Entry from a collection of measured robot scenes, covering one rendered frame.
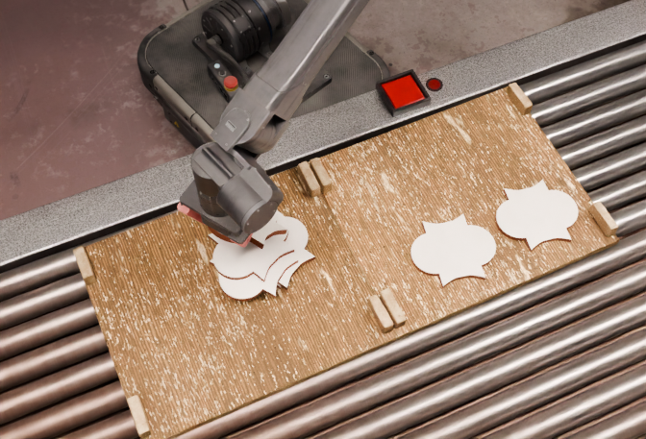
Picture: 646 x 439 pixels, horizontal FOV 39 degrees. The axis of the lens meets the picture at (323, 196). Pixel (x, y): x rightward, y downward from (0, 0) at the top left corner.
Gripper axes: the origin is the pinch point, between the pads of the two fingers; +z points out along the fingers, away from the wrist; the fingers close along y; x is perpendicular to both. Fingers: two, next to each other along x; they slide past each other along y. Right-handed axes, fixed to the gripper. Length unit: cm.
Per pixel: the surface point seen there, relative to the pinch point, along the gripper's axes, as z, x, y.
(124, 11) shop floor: 106, 89, -116
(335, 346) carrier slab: 11.4, -3.1, 21.5
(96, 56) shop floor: 106, 69, -111
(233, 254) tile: 7.4, -0.1, 0.6
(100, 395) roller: 12.6, -28.2, -4.5
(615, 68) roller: 15, 73, 36
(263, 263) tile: 7.4, 1.1, 5.6
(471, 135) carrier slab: 12.2, 42.9, 20.9
